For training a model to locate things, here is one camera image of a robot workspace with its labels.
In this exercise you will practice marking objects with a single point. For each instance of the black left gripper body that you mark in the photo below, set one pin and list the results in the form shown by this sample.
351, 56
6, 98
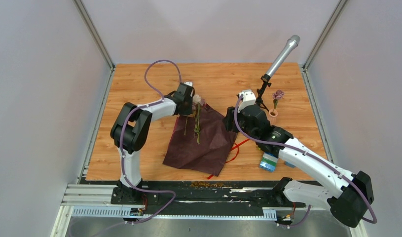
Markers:
188, 109

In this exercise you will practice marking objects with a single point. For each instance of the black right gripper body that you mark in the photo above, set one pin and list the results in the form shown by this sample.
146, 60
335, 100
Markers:
232, 126

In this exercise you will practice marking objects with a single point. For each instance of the maroon flower bouquet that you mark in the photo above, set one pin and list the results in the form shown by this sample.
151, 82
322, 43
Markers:
210, 155

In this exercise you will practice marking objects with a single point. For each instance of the mauve rose with stem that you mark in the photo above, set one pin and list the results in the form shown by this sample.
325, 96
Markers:
277, 96

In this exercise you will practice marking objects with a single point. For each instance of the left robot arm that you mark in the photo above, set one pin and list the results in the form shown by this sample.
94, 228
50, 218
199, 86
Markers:
130, 132

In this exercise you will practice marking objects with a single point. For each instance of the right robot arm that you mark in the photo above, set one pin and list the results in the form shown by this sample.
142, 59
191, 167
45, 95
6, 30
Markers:
347, 195

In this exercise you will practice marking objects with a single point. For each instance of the pink ribbed vase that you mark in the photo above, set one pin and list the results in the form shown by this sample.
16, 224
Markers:
273, 116

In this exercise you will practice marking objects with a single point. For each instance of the black tripod stand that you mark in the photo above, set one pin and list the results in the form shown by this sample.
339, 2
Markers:
260, 92

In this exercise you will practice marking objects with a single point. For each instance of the colourful toy block stack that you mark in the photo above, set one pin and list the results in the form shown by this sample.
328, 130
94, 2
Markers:
268, 162

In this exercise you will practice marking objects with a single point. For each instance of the blue triangular toy block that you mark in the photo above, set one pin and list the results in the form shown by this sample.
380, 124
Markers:
289, 165

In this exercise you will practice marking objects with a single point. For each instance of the silver microphone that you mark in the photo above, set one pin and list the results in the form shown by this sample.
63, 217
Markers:
291, 44

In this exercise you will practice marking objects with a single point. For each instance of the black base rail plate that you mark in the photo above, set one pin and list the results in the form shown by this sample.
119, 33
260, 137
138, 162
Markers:
207, 198

